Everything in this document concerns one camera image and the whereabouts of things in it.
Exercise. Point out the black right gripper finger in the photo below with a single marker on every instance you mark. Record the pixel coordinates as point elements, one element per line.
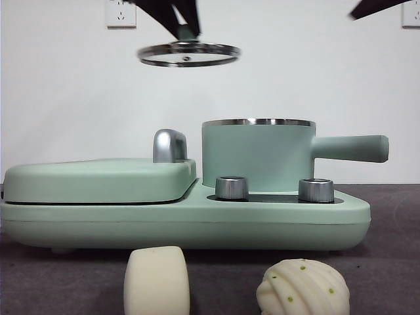
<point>374,8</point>

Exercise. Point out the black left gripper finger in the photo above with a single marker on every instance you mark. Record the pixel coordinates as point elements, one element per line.
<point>193,16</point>
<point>157,13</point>

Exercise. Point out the glass pot lid green knob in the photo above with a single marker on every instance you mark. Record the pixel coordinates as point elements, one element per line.
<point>164,56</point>

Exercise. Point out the smooth white steamed bun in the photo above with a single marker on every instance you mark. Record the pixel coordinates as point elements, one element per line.
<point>155,282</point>

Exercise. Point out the ridged white bun green dots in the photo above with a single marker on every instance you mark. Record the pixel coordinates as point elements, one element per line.
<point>302,288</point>

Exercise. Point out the silver control knob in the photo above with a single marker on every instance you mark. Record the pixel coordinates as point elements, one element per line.
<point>231,188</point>
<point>315,190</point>

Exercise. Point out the mint green breakfast machine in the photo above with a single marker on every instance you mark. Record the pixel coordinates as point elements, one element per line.
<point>164,223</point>

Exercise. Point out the white wall power outlet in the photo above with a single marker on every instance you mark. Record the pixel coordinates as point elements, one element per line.
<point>116,14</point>
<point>411,16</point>

